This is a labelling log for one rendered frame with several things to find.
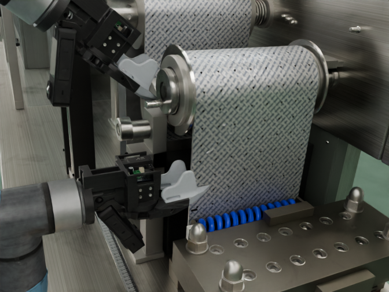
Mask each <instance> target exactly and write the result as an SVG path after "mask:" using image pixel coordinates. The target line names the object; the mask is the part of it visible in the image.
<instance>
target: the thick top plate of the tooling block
mask: <svg viewBox="0 0 389 292"><path fill-rule="evenodd" d="M345 201H346V200H345V199H344V200H339V201H336V202H332V203H327V204H324V205H319V206H315V207H314V211H313V215H312V216H309V217H305V218H300V219H297V220H293V221H288V222H284V223H281V224H277V225H272V226H269V225H268V224H267V223H266V222H265V221H264V220H263V219H262V220H258V221H253V222H248V223H245V224H241V225H236V226H233V227H228V228H224V229H220V230H217V231H212V232H207V244H208V251H207V252H206V253H205V254H202V255H193V254H190V253H189V252H188V251H187V250H186V244H187V242H188V240H187V238H183V239H179V240H175V241H173V263H172V270H173V272H174V274H175V275H176V277H177V279H178V281H179V282H180V284H181V286H182V288H183V289H184V291H185V292H221V290H220V289H219V281H220V280H221V279H222V271H223V270H224V267H225V265H226V263H227V262H228V261H230V260H237V261H239V262H240V263H241V265H242V267H243V273H244V282H243V283H244V286H245V287H244V291H243V292H315V288H316V285H318V284H321V283H325V282H327V281H330V280H333V279H336V278H339V277H342V276H345V275H348V274H351V273H354V272H357V271H360V270H363V269H367V270H369V271H370V272H371V273H372V274H374V275H375V281H374V283H373V286H376V285H378V284H382V283H384V282H387V281H389V241H388V240H387V239H385V238H384V237H383V235H382V232H383V231H384V228H385V226H386V223H388V222H389V218H388V217H387V216H386V215H384V214H383V213H381V212H380V211H378V210H377V209H375V208H374V207H373V206H371V205H370V204H368V203H366V202H365V203H364V210H363V212H362V213H352V212H350V211H348V210H346V209H345V208H344V206H343V205H344V203H345Z"/></svg>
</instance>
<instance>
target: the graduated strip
mask: <svg viewBox="0 0 389 292"><path fill-rule="evenodd" d="M95 215H96V218H97V221H98V223H99V225H100V228H101V230H102V233H103V236H104V238H105V240H106V243H107V245H108V248H109V251H110V252H111V255H112V258H113V260H114V262H115V265H116V267H117V269H118V272H119V275H120V277H121V280H122V282H123V284H124V287H125V289H126V292H140V291H139V289H138V287H137V284H136V282H135V280H134V278H133V275H132V273H131V271H130V268H129V266H128V264H127V262H126V259H125V257H124V255H123V253H122V251H121V249H120V246H119V244H118V241H117V240H116V237H115V235H114V233H113V232H112V231H111V230H110V229H109V228H108V227H107V226H106V225H105V224H104V223H103V222H102V221H101V220H100V219H99V218H98V216H97V213H96V211H95Z"/></svg>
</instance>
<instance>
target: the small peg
mask: <svg viewBox="0 0 389 292"><path fill-rule="evenodd" d="M158 107H159V108H160V107H163V100H162V99H154V100H146V101H145V108H146V109H149V108H158Z"/></svg>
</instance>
